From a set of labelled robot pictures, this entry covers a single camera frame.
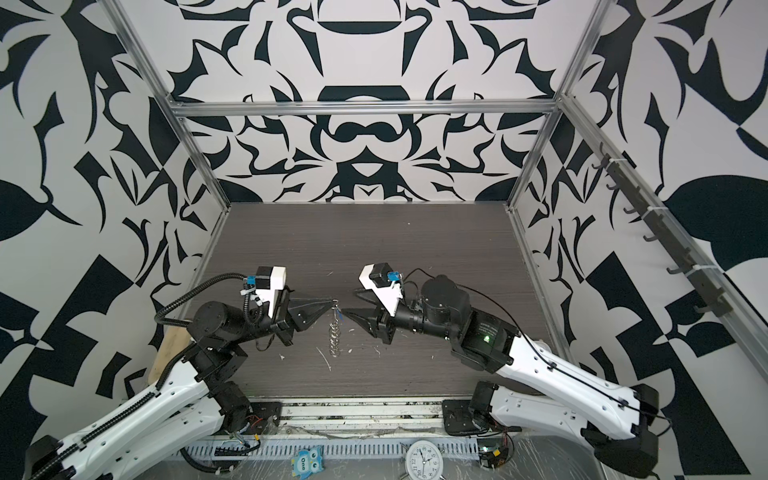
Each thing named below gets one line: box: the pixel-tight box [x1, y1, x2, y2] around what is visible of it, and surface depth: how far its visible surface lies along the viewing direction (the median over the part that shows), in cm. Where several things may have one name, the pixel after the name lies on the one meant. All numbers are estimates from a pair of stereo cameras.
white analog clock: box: [405, 440, 444, 480], surface depth 67 cm
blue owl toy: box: [291, 445, 325, 480], surface depth 69 cm
